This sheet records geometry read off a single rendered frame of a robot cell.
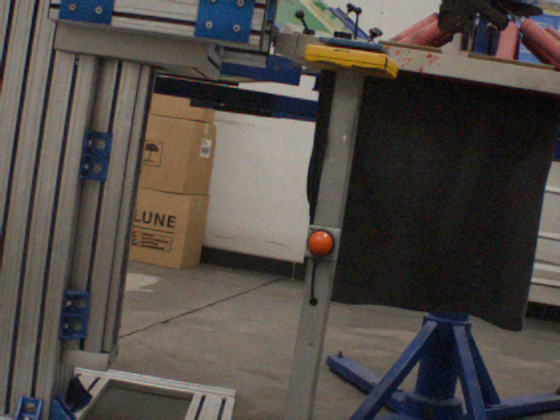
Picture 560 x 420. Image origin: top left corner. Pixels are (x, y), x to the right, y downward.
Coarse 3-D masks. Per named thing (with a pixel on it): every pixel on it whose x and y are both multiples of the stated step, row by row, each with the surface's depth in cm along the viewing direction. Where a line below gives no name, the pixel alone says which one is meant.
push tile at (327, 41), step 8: (320, 40) 178; (328, 40) 178; (336, 40) 178; (344, 40) 177; (352, 40) 177; (352, 48) 181; (360, 48) 179; (368, 48) 177; (376, 48) 176; (384, 48) 180
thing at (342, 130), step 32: (320, 64) 179; (352, 64) 176; (384, 64) 175; (352, 96) 180; (352, 128) 180; (320, 192) 182; (320, 224) 182; (320, 288) 182; (320, 320) 182; (320, 352) 184; (288, 416) 183
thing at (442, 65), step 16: (288, 48) 202; (304, 48) 201; (400, 48) 198; (304, 64) 223; (400, 64) 198; (416, 64) 197; (432, 64) 196; (448, 64) 196; (464, 64) 195; (480, 64) 195; (496, 64) 194; (464, 80) 197; (480, 80) 195; (496, 80) 194; (512, 80) 193; (528, 80) 193; (544, 80) 192
